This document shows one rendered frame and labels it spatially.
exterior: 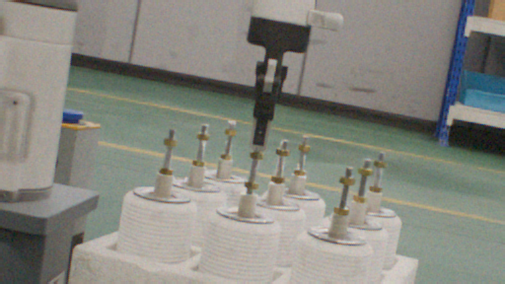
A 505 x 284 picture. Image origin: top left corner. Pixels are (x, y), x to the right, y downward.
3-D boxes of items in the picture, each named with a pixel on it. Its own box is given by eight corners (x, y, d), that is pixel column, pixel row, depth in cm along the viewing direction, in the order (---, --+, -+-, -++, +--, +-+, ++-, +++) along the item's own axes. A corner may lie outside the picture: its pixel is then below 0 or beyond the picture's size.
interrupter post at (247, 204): (234, 215, 118) (239, 190, 117) (252, 218, 118) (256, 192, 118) (237, 219, 115) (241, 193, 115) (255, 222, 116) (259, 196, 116)
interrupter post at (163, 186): (149, 197, 118) (153, 173, 118) (157, 195, 121) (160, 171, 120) (166, 201, 118) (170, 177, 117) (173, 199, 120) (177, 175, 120)
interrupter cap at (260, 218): (212, 208, 119) (213, 203, 119) (268, 216, 121) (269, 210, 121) (219, 222, 112) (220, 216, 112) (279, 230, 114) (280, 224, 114)
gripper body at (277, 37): (252, 11, 117) (240, 84, 118) (250, 9, 109) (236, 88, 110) (311, 22, 118) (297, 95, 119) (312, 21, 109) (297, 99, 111)
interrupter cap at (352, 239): (310, 243, 110) (311, 237, 110) (303, 228, 118) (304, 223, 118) (371, 251, 112) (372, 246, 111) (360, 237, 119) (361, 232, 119)
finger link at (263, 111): (259, 104, 114) (252, 143, 115) (258, 105, 111) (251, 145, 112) (271, 106, 114) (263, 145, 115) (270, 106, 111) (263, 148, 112)
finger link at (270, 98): (258, 71, 109) (253, 105, 113) (256, 82, 107) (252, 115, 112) (281, 75, 109) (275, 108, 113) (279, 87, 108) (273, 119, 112)
